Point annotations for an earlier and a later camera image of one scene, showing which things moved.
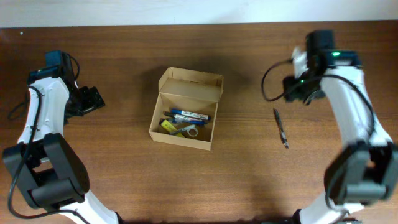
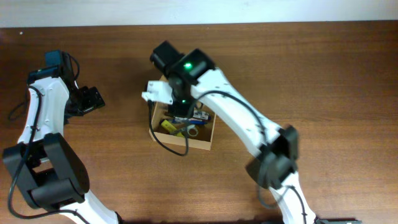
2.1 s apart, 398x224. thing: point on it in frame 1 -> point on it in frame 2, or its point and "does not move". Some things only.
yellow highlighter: x=168 y=126 does not move
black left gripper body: x=83 y=101 does not move
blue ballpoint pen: x=188 y=121 does not move
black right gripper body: x=303 y=86 -> x=181 y=103
